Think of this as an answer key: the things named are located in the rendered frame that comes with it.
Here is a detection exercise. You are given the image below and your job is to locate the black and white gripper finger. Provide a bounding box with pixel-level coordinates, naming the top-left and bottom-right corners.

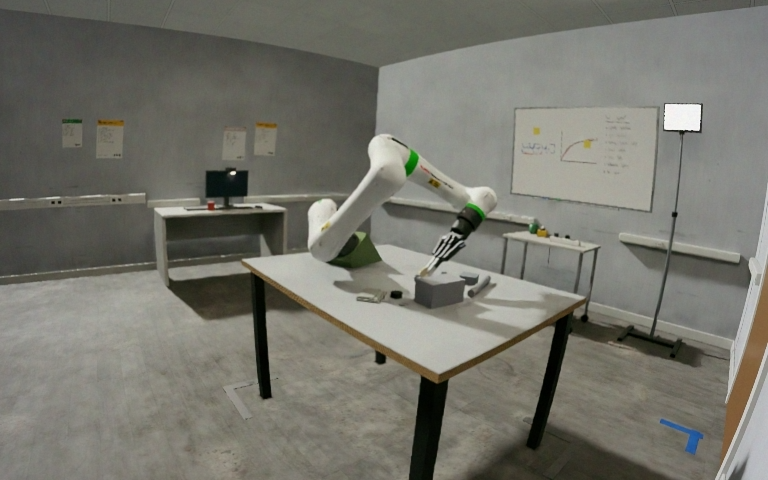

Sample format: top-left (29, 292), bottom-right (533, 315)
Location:
top-left (426, 234), bottom-right (452, 268)
top-left (427, 235), bottom-right (466, 275)

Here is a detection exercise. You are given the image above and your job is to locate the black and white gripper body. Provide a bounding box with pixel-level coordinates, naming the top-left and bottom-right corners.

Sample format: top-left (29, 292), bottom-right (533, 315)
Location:
top-left (446, 218), bottom-right (473, 246)

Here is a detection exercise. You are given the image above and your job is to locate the long grey metal bar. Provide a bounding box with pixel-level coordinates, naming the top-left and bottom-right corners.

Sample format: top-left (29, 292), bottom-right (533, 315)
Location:
top-left (467, 275), bottom-right (491, 298)

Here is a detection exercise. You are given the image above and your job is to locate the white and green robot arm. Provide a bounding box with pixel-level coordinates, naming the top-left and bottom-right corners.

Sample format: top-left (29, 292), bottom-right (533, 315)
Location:
top-left (308, 134), bottom-right (497, 262)

